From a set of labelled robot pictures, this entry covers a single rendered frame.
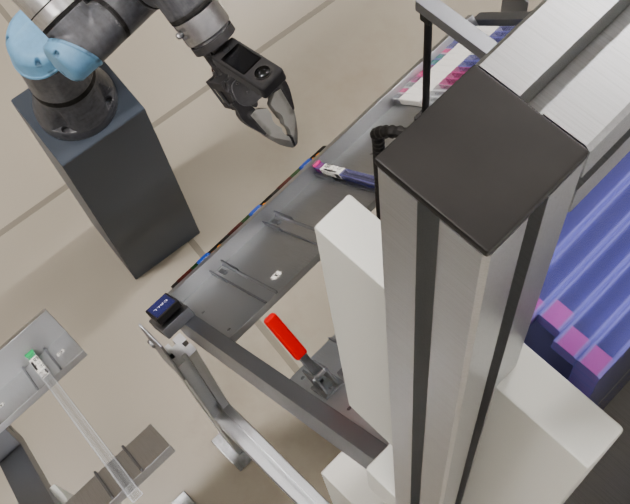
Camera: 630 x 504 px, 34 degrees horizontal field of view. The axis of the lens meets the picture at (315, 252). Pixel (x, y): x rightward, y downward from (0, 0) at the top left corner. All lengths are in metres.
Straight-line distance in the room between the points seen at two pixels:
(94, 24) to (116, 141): 0.40
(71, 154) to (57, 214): 0.61
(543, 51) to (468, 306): 0.08
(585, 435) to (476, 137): 0.20
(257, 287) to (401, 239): 1.13
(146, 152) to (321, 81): 0.66
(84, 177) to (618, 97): 1.71
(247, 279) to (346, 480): 0.33
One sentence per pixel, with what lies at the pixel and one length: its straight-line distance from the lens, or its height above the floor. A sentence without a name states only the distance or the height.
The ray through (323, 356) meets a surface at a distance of 1.21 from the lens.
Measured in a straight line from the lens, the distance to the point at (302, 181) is 1.59.
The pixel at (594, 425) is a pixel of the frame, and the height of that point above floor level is 1.71.
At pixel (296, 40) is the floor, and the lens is 2.61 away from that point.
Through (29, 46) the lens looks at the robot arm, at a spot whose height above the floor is 0.77.
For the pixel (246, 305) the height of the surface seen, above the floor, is 0.83.
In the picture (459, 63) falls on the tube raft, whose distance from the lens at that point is 1.63.
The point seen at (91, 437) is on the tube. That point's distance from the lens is 1.26.
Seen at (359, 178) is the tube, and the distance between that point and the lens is 1.48.
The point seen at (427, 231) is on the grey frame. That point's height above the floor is 1.87.
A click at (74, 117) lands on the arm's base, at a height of 0.61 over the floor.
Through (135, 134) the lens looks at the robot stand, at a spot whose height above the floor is 0.50.
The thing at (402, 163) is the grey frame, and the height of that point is 1.90.
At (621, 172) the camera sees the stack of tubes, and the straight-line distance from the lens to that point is 0.56.
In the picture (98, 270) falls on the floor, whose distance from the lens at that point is 2.41.
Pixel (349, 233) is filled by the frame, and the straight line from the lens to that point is 0.48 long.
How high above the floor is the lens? 2.14
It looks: 67 degrees down
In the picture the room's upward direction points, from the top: 12 degrees counter-clockwise
